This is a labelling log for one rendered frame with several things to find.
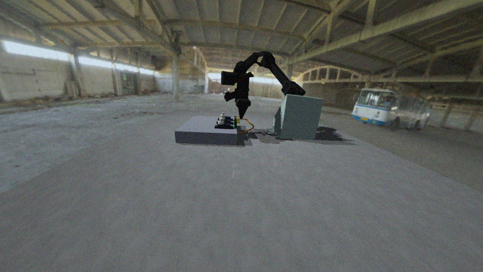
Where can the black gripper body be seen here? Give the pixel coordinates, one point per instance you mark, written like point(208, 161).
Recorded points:
point(243, 99)

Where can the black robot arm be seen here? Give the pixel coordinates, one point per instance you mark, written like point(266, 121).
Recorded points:
point(240, 76)

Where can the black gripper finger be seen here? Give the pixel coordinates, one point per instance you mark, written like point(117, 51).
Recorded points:
point(242, 110)

